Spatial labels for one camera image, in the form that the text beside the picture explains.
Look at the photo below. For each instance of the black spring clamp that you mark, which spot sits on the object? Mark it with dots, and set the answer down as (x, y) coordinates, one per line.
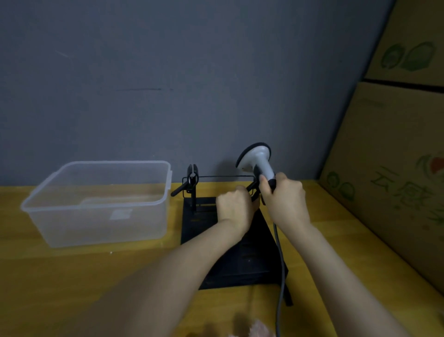
(252, 187)
(192, 177)

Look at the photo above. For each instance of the person's right hand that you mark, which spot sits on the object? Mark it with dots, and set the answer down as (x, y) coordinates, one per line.
(288, 205)

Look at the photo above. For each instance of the large cardboard box with print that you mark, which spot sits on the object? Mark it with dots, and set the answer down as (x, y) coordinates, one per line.
(392, 180)

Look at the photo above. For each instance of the black metal stand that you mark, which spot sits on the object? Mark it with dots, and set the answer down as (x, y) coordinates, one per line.
(249, 257)

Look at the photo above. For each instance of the person's left forearm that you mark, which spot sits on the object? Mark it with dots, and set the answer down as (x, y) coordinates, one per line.
(163, 288)

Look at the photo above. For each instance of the person's left fingers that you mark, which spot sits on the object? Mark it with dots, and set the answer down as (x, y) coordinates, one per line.
(248, 197)

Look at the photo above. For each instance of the cardboard box with green print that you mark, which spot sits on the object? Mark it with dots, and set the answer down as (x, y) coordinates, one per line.
(409, 38)

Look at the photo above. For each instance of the pink fluffy object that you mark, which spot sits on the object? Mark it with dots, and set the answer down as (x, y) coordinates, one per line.
(260, 329)

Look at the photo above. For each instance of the white handheld barcode scanner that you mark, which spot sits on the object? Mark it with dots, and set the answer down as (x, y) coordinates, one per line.
(257, 157)

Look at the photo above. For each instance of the person's right thumb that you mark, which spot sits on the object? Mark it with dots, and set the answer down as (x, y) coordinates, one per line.
(265, 185)

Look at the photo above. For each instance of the person's right forearm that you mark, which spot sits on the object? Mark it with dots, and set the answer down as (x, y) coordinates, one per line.
(333, 281)

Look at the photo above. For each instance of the clear plastic storage box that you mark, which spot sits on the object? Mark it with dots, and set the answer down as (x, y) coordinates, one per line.
(97, 222)

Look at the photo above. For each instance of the person's left hand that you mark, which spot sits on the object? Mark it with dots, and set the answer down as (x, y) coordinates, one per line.
(234, 208)

